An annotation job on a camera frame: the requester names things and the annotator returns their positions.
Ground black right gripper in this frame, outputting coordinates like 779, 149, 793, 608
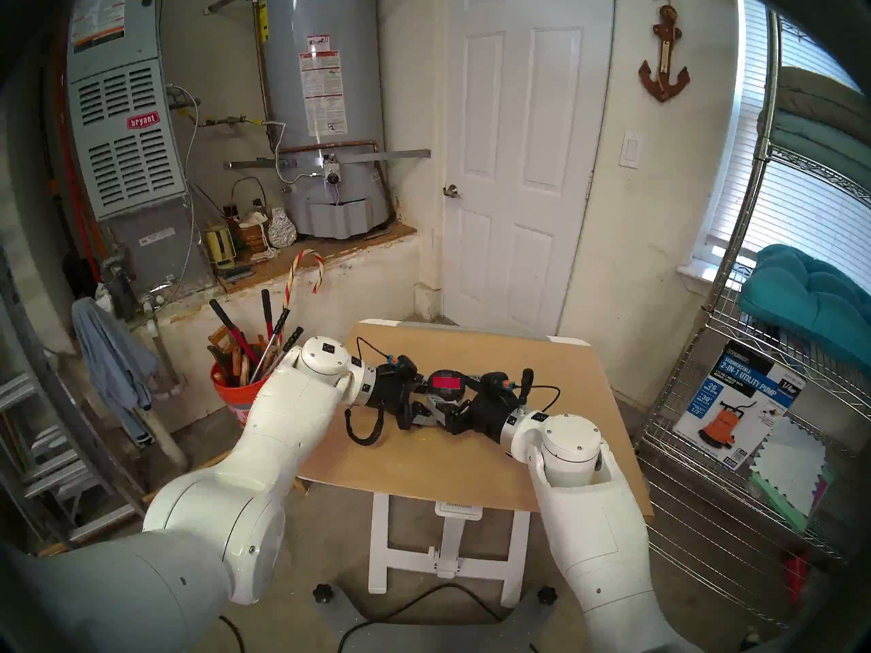
444, 374, 521, 436

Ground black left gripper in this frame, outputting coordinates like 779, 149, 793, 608
373, 373, 446, 431

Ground black lid with red tape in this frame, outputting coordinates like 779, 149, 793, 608
427, 369, 467, 399

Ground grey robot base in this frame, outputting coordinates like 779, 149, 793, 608
313, 584, 559, 653

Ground white platform with wooden top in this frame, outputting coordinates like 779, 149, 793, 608
133, 222, 443, 435

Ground striped candy cane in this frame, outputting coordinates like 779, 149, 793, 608
279, 249, 326, 346

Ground orange plastic bucket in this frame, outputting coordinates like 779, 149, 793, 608
211, 363, 273, 428

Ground crumpled foil lump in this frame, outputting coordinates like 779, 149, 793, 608
268, 207, 298, 249

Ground white panel door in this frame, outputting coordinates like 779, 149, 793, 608
442, 0, 617, 339

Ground yellow metal can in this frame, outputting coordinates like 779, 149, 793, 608
204, 223, 237, 270

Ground white pvc pipe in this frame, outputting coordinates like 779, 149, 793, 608
139, 315, 191, 472

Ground copper water pipe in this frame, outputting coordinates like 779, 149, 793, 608
279, 139, 380, 157

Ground utility pump box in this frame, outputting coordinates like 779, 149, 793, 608
672, 339, 807, 472

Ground blue hanging cloth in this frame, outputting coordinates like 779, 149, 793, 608
72, 297, 161, 448

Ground grey water heater tank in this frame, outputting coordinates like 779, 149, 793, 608
259, 0, 395, 239

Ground green foam sheet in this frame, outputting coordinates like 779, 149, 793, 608
751, 471, 834, 533

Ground white zigzag edged paper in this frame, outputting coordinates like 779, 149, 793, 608
751, 417, 831, 516

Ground teal tufted cushion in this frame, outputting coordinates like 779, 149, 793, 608
739, 244, 871, 373

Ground small red item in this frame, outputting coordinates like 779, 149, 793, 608
783, 553, 812, 605

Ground aluminium step ladder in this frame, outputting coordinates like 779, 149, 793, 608
0, 250, 171, 557

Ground grey bryant furnace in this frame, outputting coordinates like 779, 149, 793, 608
66, 0, 215, 295

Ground white window blinds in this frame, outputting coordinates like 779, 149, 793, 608
708, 0, 871, 278

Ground green flat cushion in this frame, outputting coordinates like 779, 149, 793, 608
757, 110, 871, 169

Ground olive flat cushion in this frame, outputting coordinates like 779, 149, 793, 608
776, 65, 871, 125

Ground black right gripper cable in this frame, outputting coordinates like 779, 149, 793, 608
519, 368, 562, 414

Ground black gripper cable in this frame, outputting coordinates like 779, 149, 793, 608
519, 368, 562, 414
345, 407, 385, 447

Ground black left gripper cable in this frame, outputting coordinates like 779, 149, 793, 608
345, 407, 385, 447

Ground black handled metal tool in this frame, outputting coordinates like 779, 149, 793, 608
252, 326, 305, 384
262, 307, 291, 370

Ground white folding table frame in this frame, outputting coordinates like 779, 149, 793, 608
367, 492, 531, 608

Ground black floor cable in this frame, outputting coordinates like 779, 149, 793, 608
337, 582, 504, 653

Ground wooden handled saw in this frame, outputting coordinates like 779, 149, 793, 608
208, 325, 240, 384

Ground wicker basket with handle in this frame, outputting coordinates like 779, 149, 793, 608
231, 177, 272, 254

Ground metal heater strap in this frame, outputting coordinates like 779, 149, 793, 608
225, 148, 431, 171

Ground rusty anchor wall decoration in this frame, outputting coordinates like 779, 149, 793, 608
638, 0, 691, 103

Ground chrome wire shelf rack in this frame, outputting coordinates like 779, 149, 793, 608
636, 9, 871, 625

